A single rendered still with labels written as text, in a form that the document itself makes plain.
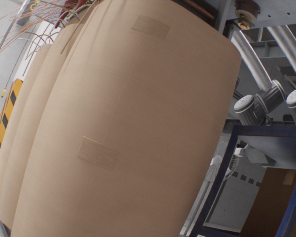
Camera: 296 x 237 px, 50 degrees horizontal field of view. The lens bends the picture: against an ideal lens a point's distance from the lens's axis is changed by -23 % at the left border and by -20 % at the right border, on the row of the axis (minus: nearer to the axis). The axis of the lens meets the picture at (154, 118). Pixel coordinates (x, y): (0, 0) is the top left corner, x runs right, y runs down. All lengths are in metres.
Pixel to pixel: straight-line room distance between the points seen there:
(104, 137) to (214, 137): 0.31
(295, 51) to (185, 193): 1.22
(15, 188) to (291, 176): 1.02
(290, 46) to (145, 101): 1.22
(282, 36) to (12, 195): 1.57
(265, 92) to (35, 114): 1.97
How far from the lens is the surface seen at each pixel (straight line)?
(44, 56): 1.79
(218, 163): 6.18
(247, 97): 2.87
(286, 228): 0.95
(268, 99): 2.84
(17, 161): 1.33
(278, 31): 1.92
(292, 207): 0.95
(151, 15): 0.94
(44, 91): 1.32
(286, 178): 1.26
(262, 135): 1.15
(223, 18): 1.22
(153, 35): 0.92
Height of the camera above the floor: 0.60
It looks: 11 degrees up
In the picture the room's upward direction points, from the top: 21 degrees clockwise
